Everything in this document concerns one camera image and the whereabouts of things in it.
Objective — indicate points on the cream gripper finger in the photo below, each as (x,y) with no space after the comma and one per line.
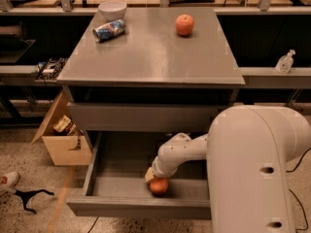
(149,176)

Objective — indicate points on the orange fruit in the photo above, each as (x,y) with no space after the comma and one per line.
(159,186)

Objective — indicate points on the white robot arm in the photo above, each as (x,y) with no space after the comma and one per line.
(246,149)

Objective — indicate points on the open grey middle drawer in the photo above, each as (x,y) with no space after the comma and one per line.
(115,181)

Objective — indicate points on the closed grey top drawer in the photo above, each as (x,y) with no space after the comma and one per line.
(143,117)

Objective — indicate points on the grey drawer cabinet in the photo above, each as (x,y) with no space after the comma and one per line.
(150,63)

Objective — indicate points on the wooden plywood box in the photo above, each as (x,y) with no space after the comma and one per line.
(63,148)

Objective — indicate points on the snack package in box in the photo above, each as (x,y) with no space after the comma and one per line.
(65,126)

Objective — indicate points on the white sneaker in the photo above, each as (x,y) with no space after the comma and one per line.
(8,180)

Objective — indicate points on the patterned black white box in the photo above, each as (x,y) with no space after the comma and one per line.
(49,70)

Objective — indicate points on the blue crushed soda can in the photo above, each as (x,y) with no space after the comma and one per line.
(109,30)

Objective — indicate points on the red apple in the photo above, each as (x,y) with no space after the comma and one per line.
(184,24)

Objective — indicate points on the white bowl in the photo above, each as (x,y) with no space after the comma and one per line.
(112,10)

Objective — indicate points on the clear hand sanitizer bottle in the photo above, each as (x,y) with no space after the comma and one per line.
(285,63)

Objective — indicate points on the black floor bracket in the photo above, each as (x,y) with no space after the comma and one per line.
(25,196)

